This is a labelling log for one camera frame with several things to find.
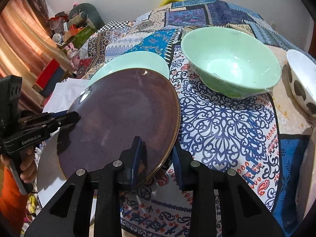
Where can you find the white paper sheet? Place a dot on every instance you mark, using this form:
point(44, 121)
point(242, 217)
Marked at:
point(65, 94)

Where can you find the brown ceramic plate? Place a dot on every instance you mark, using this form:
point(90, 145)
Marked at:
point(113, 111)

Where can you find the patchwork patterned blanket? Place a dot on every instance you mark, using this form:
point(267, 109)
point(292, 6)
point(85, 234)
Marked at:
point(262, 137)

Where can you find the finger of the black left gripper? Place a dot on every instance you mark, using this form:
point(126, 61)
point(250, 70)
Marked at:
point(61, 119)

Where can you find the pink bowl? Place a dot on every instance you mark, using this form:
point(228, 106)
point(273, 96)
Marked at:
point(305, 194)

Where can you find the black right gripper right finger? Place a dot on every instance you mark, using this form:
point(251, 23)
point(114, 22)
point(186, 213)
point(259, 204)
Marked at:
point(242, 211)

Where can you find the white bowl with dark spots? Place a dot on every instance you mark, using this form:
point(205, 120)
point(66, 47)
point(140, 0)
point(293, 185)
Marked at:
point(301, 78)

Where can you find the mint green bowl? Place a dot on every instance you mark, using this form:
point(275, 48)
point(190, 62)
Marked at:
point(231, 62)

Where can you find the orange curtain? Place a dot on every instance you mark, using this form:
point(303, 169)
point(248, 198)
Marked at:
point(27, 47)

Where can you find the grey round plate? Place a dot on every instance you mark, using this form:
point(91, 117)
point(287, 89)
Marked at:
point(49, 176)

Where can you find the person's left hand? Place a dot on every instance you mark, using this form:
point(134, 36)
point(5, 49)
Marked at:
point(28, 167)

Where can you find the pink bunny plush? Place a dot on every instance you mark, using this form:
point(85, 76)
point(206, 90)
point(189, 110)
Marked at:
point(73, 54)

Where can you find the mint green plate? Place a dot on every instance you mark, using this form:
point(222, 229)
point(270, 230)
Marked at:
point(134, 60)

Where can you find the orange sleeve forearm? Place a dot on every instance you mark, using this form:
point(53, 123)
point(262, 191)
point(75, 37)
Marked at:
point(13, 204)

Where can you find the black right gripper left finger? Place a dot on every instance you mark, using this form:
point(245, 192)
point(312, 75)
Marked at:
point(68, 212)

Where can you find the green box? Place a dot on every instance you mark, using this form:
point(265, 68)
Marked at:
point(80, 38)

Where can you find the red box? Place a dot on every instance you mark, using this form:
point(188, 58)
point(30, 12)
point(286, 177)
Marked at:
point(46, 74)

